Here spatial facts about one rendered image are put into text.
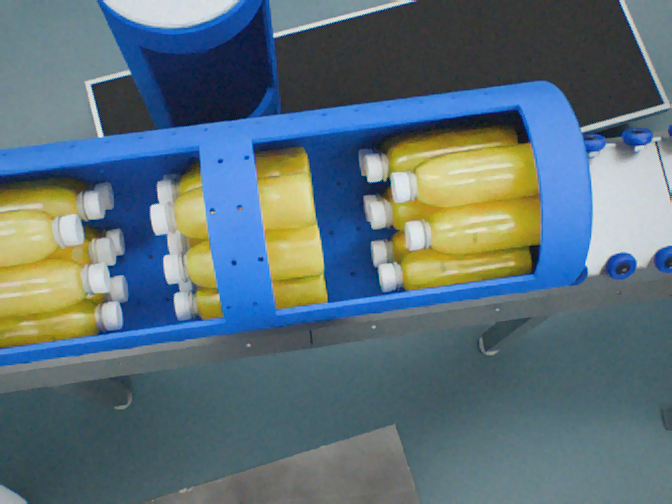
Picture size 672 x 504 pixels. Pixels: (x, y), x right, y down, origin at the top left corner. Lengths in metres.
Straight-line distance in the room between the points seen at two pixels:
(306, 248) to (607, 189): 0.55
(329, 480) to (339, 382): 1.04
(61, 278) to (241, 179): 0.27
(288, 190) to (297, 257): 0.09
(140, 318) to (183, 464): 1.01
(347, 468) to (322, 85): 1.33
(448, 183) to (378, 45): 1.30
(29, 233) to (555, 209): 0.64
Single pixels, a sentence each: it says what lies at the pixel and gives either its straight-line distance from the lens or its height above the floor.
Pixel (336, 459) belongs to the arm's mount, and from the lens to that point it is 1.14.
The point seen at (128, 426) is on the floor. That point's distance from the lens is 2.21.
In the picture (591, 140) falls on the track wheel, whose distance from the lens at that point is 1.34.
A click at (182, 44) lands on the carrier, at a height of 0.99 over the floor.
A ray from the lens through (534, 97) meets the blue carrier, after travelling 1.08.
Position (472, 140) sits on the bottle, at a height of 1.14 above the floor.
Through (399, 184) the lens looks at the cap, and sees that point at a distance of 1.04.
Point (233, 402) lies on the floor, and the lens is 2.17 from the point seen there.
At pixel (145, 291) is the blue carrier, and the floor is 0.96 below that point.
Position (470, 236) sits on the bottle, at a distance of 1.07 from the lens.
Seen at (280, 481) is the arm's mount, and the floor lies 1.01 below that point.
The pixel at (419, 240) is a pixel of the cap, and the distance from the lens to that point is 1.07.
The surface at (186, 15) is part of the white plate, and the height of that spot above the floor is 1.04.
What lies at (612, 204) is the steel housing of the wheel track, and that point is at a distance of 1.37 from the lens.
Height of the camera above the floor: 2.15
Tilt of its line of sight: 75 degrees down
